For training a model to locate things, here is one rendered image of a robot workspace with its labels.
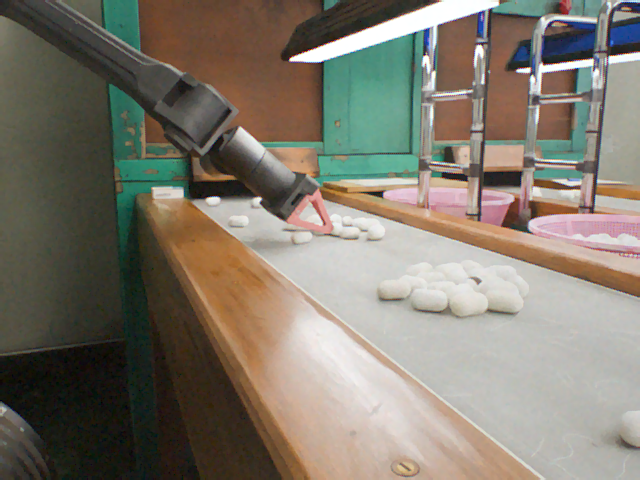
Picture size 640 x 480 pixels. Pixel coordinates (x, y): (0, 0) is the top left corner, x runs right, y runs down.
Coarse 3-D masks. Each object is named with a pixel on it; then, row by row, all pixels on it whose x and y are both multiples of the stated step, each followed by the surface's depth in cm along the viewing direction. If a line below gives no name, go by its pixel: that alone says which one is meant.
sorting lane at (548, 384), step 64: (320, 256) 72; (384, 256) 72; (448, 256) 72; (384, 320) 48; (448, 320) 48; (512, 320) 48; (576, 320) 48; (448, 384) 36; (512, 384) 36; (576, 384) 36; (512, 448) 28; (576, 448) 28
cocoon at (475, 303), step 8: (456, 296) 48; (464, 296) 48; (472, 296) 48; (480, 296) 48; (456, 304) 48; (464, 304) 47; (472, 304) 48; (480, 304) 48; (456, 312) 48; (464, 312) 48; (472, 312) 48; (480, 312) 48
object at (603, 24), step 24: (624, 0) 90; (552, 24) 104; (576, 24) 106; (600, 24) 90; (600, 48) 90; (600, 72) 91; (528, 96) 106; (552, 96) 101; (576, 96) 96; (600, 96) 92; (528, 120) 107; (600, 120) 92; (528, 144) 107; (600, 144) 93; (528, 168) 108; (576, 168) 97; (528, 192) 109; (528, 216) 110
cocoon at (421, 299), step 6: (414, 294) 50; (420, 294) 50; (426, 294) 49; (432, 294) 49; (438, 294) 49; (444, 294) 49; (414, 300) 50; (420, 300) 49; (426, 300) 49; (432, 300) 49; (438, 300) 49; (444, 300) 49; (414, 306) 50; (420, 306) 50; (426, 306) 49; (432, 306) 49; (438, 306) 49; (444, 306) 49
